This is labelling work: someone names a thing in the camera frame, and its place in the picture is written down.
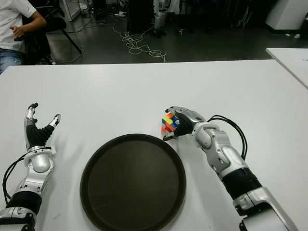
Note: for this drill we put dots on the multicoloured Rubik's cube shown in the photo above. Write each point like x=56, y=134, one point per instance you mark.
x=168, y=122

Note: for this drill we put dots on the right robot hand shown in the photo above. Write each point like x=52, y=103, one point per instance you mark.
x=190, y=122

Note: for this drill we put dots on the small white floor object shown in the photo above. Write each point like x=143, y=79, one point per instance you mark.
x=297, y=36

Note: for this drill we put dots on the metal folding stand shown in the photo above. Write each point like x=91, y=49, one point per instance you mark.
x=244, y=18

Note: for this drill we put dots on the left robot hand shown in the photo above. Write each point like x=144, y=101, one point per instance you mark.
x=36, y=137

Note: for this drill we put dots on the black office chair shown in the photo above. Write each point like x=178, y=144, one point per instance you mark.
x=36, y=45

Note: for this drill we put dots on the white side table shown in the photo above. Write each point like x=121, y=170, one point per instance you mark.
x=293, y=62

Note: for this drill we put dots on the white framed cabinet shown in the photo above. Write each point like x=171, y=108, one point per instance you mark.
x=72, y=9

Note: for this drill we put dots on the white cabinet black base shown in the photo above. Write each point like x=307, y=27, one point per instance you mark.
x=286, y=14

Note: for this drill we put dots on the white power strip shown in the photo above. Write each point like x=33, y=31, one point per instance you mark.
x=120, y=14

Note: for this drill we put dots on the seated person white shirt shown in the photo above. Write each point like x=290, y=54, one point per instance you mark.
x=12, y=21

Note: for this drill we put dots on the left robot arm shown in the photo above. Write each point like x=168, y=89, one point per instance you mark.
x=39, y=163

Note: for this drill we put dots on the tall black cabinet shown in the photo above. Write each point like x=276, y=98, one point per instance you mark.
x=140, y=14

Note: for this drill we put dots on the dark round plate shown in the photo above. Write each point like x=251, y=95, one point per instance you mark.
x=132, y=183

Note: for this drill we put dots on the grey humanoid robot legs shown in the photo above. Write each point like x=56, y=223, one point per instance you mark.
x=160, y=19

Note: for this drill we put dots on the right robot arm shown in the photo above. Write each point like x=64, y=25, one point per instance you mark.
x=223, y=154

